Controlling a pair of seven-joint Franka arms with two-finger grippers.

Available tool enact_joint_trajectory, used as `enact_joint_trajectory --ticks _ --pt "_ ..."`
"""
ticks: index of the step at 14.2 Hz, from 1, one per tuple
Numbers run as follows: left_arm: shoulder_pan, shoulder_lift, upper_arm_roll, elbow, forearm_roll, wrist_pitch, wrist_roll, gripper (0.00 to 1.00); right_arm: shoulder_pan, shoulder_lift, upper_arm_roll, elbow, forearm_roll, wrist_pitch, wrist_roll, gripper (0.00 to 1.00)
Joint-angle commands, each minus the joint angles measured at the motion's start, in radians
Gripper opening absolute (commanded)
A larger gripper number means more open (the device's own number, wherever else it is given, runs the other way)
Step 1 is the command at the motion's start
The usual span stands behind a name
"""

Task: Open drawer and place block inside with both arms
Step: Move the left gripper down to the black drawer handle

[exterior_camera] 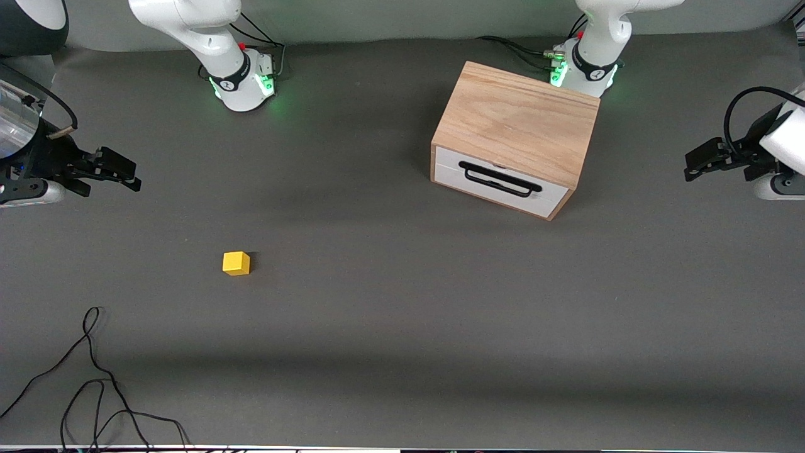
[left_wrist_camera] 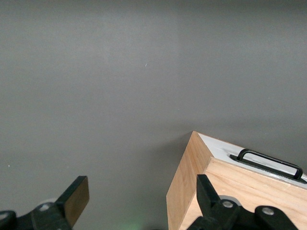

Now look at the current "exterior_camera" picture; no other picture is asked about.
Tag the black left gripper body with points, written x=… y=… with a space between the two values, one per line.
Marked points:
x=749 y=153

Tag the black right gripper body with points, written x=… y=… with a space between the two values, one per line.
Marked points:
x=49 y=159

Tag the yellow cube block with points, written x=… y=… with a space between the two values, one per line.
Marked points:
x=236 y=264

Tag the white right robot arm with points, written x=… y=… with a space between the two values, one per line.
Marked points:
x=220 y=44

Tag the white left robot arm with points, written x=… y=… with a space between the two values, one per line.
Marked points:
x=604 y=34

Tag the wooden drawer cabinet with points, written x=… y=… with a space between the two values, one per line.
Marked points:
x=516 y=119

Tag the dark grey table mat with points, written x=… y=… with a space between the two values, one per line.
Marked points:
x=402 y=327

